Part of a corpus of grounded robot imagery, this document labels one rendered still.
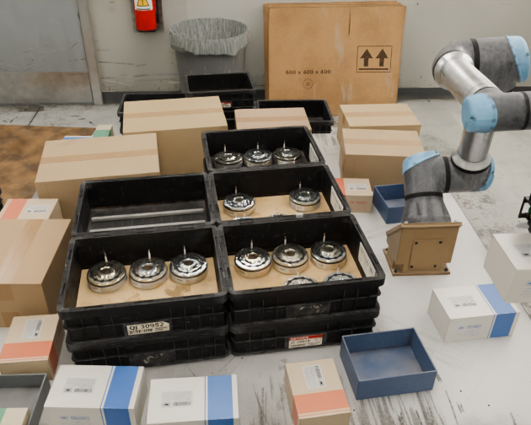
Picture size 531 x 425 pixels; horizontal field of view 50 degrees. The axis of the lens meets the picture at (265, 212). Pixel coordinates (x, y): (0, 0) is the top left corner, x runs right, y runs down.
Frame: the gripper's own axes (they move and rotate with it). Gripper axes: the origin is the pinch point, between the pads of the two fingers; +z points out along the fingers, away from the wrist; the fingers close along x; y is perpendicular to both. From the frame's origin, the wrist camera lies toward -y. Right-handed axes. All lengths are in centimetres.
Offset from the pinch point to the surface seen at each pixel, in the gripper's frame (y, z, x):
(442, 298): 8.5, 32.4, -24.0
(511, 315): -8.5, 33.6, -17.2
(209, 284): 72, 28, -29
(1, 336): 130, 41, -25
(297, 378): 51, 34, 0
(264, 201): 55, 28, -70
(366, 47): -41, 62, -331
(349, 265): 33, 28, -35
